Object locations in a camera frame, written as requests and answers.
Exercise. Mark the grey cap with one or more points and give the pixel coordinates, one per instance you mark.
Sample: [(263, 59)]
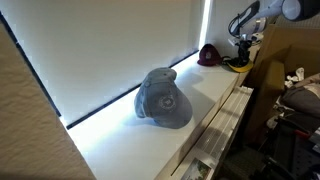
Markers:
[(163, 100)]

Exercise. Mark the white socks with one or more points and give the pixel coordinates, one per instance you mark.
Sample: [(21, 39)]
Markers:
[(293, 79)]

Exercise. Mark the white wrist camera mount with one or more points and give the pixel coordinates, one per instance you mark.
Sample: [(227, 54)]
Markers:
[(256, 28)]

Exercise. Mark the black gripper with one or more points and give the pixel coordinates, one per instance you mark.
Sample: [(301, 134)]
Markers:
[(245, 46)]

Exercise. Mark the photo postcard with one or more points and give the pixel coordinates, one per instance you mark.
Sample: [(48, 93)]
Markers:
[(196, 170)]

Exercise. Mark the black blind bottom bar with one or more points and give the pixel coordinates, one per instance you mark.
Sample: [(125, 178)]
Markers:
[(100, 108)]

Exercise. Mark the black stand with red part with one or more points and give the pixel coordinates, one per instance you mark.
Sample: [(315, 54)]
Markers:
[(286, 146)]

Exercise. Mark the yellow object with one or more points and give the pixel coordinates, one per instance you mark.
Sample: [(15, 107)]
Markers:
[(241, 69)]

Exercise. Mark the maroon cap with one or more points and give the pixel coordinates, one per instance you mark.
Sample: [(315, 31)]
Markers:
[(208, 55)]

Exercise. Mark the white roller blind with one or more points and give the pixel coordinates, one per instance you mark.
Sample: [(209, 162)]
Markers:
[(100, 50)]

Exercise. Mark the grey clothing pile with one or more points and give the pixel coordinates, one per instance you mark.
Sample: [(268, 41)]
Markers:
[(303, 100)]

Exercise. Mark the white radiator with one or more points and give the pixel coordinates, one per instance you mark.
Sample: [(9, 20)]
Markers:
[(220, 126)]

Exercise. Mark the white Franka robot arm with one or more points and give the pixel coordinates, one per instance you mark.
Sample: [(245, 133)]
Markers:
[(293, 8)]

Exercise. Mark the large brown cardboard box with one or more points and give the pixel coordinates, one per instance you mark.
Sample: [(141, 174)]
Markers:
[(273, 50)]

